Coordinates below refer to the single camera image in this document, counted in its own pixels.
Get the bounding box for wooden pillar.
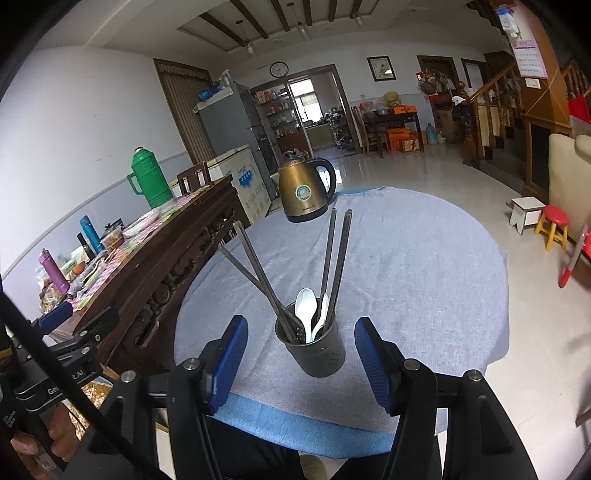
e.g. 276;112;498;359
516;0;574;121

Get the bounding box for purple bottle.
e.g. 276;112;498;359
39;248;71;297

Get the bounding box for dark wooden side table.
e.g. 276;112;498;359
355;106;426;156

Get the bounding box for black cable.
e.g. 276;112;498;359
0;276;158;480

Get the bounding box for metal chopstick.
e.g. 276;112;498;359
232;220;291;329
218;246;288;326
321;208;338;301
329;209;353;326

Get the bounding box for dark metal utensil holder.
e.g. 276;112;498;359
274;299;347;378

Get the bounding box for orange cardboard boxes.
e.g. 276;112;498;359
386;128;426;154

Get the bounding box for brown wooden door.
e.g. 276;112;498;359
153;58;218;165

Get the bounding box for wooden staircase railing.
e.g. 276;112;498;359
461;60;591;195

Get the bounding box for white chest freezer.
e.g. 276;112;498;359
202;143;273;223

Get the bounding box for carved wooden sideboard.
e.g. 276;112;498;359
28;175;253;376

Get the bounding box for white plastic spoon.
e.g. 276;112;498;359
311;292;331;343
294;288;319;343

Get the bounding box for patterned sideboard cover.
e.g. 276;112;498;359
59;188;219;315

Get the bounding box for small white wooden stool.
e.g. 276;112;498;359
505;196;546;236

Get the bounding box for red and yellow stool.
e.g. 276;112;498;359
535;205;570;253

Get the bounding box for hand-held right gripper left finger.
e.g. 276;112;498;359
69;315;250;480

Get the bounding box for green thermos flask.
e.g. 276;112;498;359
126;146;174;210

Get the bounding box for wooden chair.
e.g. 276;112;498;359
176;161;211;195

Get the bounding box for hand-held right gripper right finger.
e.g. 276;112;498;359
353;316;539;480

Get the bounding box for beige armchair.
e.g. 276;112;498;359
548;132;591;232

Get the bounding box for red plastic child chair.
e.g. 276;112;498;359
558;223;591;290

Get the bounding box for blue bottle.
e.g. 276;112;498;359
79;215;106;256

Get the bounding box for person's left hand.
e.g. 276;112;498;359
10;408;78;468

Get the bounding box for person's dark pants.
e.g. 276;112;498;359
202;417;399;480

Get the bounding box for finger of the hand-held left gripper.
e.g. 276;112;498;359
50;306;122;357
33;302;75;334

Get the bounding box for bronze electric kettle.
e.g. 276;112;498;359
277;151;338;224

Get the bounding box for grey refrigerator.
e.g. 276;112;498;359
192;82;278;195

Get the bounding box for framed wall picture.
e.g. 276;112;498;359
366;55;397;83

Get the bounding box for pink wall calendar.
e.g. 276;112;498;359
496;4;550;79

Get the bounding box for light blue tablecloth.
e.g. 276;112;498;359
172;185;509;456

